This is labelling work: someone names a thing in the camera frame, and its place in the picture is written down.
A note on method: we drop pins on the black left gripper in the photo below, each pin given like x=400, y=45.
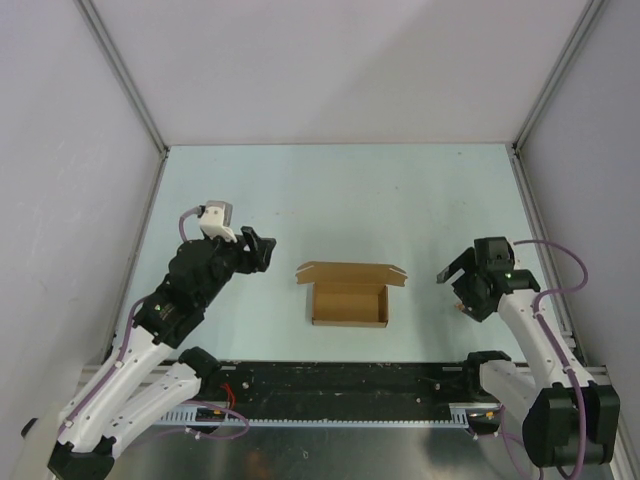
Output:
x=256, y=244

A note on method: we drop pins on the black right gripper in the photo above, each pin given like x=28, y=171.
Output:
x=476, y=307

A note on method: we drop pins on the brown cardboard box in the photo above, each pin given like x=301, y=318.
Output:
x=350, y=294

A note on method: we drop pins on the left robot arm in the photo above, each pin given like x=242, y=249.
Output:
x=108, y=414

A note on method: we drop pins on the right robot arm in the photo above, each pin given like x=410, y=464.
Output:
x=568, y=419

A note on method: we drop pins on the left aluminium corner post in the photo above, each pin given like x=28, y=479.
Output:
x=108, y=48

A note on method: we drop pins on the aluminium corner post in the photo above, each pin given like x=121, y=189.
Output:
x=576, y=41
x=108, y=48

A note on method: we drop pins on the right aluminium corner post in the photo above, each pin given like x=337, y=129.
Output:
x=576, y=41

